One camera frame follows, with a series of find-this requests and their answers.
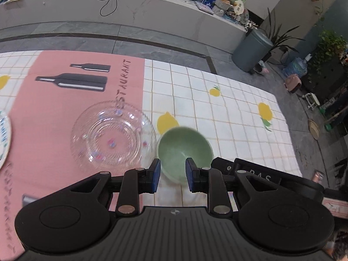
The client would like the white fruit-print plate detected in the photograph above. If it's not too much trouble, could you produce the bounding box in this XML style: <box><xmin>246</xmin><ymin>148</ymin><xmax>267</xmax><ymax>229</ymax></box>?
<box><xmin>0</xmin><ymin>110</ymin><xmax>12</xmax><ymax>169</ymax></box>

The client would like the bushy green potted plant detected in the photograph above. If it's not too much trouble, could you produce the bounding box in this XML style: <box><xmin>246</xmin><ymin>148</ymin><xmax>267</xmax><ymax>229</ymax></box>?
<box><xmin>310</xmin><ymin>30</ymin><xmax>348</xmax><ymax>74</ymax></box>

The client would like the blue water jug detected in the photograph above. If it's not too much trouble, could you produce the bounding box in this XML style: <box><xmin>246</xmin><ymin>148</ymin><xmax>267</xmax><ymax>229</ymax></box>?
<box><xmin>282</xmin><ymin>54</ymin><xmax>312</xmax><ymax>78</ymax></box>

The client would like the grey trash bin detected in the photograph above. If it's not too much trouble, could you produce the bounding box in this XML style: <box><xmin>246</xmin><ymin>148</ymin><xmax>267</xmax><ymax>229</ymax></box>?
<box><xmin>232</xmin><ymin>29</ymin><xmax>274</xmax><ymax>73</ymax></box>

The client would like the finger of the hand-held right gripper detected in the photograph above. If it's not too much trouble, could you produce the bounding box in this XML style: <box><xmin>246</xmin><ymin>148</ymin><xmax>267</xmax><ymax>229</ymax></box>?
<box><xmin>211</xmin><ymin>157</ymin><xmax>238</xmax><ymax>177</ymax></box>

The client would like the long-leaf potted plant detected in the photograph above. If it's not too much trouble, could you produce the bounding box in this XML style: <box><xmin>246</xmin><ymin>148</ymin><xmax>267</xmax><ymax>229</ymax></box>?
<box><xmin>258</xmin><ymin>8</ymin><xmax>305</xmax><ymax>63</ymax></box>

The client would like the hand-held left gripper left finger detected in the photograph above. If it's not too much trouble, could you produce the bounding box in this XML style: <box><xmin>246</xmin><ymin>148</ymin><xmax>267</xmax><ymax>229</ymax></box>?
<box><xmin>64</xmin><ymin>158</ymin><xmax>161</xmax><ymax>217</ymax></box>

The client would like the clear glass plate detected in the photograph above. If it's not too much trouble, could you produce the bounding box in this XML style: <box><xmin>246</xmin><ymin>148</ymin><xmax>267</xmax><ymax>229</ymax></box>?
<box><xmin>70</xmin><ymin>100</ymin><xmax>157</xmax><ymax>173</ymax></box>

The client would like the pink and white printed tablecloth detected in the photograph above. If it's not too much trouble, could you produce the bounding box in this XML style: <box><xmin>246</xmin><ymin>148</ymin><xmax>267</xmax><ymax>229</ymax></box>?
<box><xmin>0</xmin><ymin>50</ymin><xmax>303</xmax><ymax>259</ymax></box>

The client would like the small white stool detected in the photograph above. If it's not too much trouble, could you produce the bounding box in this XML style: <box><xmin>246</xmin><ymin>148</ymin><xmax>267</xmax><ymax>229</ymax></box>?
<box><xmin>304</xmin><ymin>92</ymin><xmax>320</xmax><ymax>111</ymax></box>

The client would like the black storage shelf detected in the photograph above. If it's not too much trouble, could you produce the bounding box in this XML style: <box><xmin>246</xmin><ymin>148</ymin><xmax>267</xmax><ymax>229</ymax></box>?
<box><xmin>302</xmin><ymin>57</ymin><xmax>348</xmax><ymax>132</ymax></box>

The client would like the green bowl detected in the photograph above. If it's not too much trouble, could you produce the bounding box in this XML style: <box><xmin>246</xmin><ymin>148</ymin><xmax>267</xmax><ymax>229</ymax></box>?
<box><xmin>157</xmin><ymin>126</ymin><xmax>214</xmax><ymax>183</ymax></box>

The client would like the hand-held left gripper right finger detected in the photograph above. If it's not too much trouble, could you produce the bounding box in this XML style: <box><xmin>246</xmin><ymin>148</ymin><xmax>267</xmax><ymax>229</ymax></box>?
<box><xmin>185</xmin><ymin>158</ymin><xmax>280</xmax><ymax>215</ymax></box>

